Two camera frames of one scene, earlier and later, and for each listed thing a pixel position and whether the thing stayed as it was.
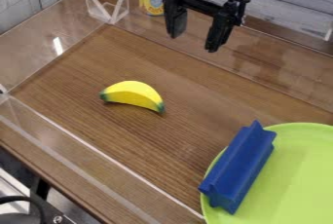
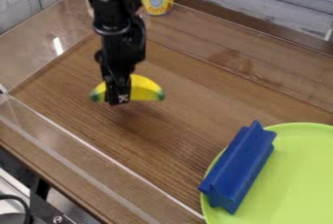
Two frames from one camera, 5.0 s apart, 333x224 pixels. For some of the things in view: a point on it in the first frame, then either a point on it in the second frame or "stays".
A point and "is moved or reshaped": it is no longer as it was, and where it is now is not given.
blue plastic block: [240, 167] stays
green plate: [292, 190] stays
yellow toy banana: [134, 93] is moved or reshaped
